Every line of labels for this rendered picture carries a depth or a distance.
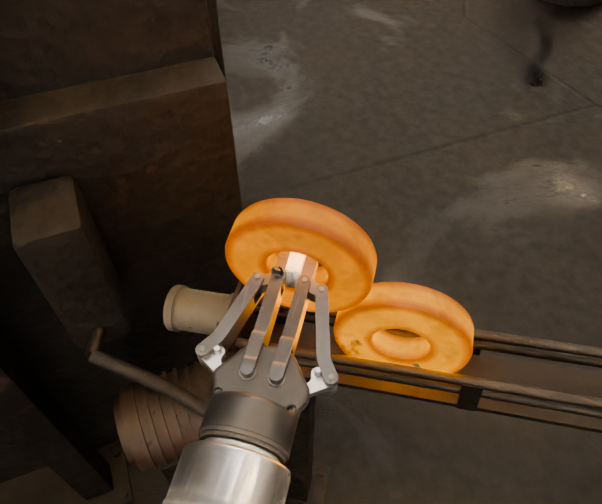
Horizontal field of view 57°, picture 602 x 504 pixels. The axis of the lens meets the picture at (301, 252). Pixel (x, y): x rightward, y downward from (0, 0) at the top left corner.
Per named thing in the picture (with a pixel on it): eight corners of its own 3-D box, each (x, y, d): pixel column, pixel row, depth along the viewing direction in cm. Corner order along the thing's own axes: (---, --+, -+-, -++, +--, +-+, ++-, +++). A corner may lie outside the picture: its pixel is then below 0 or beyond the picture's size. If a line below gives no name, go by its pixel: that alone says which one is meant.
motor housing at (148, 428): (172, 483, 121) (104, 373, 79) (267, 447, 126) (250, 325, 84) (186, 545, 113) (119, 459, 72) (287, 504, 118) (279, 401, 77)
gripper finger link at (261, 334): (257, 394, 49) (242, 391, 49) (286, 288, 55) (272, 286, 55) (254, 376, 46) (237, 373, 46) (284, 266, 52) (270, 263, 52)
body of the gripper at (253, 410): (198, 455, 47) (231, 358, 53) (294, 480, 46) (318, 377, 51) (181, 427, 41) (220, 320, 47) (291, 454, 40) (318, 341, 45)
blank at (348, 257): (218, 186, 53) (206, 212, 51) (379, 205, 50) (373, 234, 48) (247, 278, 66) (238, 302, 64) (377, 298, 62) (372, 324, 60)
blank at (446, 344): (313, 291, 63) (306, 315, 61) (442, 268, 55) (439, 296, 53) (375, 360, 72) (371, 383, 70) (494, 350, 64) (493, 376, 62)
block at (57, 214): (69, 295, 85) (3, 182, 66) (122, 279, 86) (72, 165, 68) (78, 353, 78) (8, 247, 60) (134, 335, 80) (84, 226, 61)
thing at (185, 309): (187, 301, 75) (175, 274, 70) (250, 311, 73) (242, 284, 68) (171, 339, 71) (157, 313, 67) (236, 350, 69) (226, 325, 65)
